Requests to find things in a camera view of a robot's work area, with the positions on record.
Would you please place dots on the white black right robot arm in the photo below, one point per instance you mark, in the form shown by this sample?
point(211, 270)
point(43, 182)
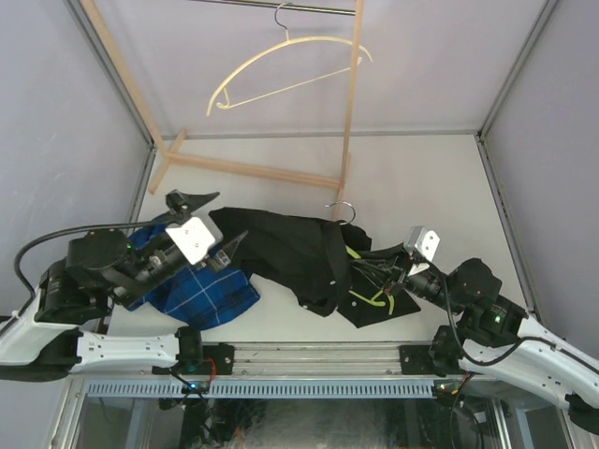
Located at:
point(487, 333)

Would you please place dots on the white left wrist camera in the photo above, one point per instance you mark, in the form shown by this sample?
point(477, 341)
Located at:
point(195, 238)

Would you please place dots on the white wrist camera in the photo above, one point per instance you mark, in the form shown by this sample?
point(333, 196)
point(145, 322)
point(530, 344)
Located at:
point(195, 238)
point(421, 245)

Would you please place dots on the metal hanging rod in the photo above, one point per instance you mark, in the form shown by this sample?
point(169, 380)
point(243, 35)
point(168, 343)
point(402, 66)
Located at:
point(309, 5)

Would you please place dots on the blue plaid shirt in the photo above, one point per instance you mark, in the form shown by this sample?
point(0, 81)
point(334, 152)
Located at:
point(201, 298)

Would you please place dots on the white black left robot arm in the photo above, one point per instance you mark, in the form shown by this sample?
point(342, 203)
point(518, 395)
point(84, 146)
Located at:
point(45, 340)

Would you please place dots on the wooden clothes rack frame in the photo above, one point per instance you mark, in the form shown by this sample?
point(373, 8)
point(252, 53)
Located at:
point(171, 156)

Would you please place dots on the green plastic hanger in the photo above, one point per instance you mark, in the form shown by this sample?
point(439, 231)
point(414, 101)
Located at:
point(362, 306)

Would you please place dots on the beige plastic hanger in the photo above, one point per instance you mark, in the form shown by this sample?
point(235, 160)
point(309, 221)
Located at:
point(292, 63)

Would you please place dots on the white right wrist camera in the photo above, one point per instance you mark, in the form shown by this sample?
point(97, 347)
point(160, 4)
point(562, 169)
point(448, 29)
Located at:
point(421, 245)

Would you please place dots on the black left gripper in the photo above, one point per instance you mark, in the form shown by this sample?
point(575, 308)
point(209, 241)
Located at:
point(190, 201)

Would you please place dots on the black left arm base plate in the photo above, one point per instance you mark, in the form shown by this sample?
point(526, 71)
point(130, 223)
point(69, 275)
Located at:
point(207, 360)

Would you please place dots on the blue slotted cable duct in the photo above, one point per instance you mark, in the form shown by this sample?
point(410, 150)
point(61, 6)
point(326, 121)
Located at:
point(264, 389)

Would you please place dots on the aluminium extrusion rail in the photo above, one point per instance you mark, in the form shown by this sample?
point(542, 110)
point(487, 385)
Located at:
point(266, 360)

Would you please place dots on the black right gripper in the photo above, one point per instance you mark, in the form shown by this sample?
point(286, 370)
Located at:
point(380, 277)

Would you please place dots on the black button shirt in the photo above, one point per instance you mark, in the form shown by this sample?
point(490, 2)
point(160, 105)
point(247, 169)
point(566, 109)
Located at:
point(299, 253)

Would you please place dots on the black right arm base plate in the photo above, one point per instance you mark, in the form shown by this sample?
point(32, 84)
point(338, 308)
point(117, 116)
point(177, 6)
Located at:
point(415, 359)

